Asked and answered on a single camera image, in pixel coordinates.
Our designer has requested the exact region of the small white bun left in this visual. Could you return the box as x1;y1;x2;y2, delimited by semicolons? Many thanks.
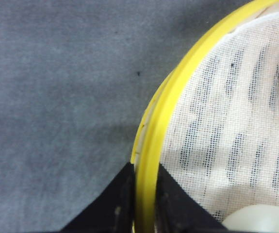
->
222;204;279;233

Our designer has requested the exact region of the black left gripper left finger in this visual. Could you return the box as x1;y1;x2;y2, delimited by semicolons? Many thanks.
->
61;162;135;233

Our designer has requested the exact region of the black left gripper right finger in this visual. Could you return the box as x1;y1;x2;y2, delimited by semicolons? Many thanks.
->
155;165;229;233

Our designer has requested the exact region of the steamer basket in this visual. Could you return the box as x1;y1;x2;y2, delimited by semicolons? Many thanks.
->
131;0;279;233

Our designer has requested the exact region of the white gauze liner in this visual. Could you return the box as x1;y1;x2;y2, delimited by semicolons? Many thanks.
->
161;12;279;221

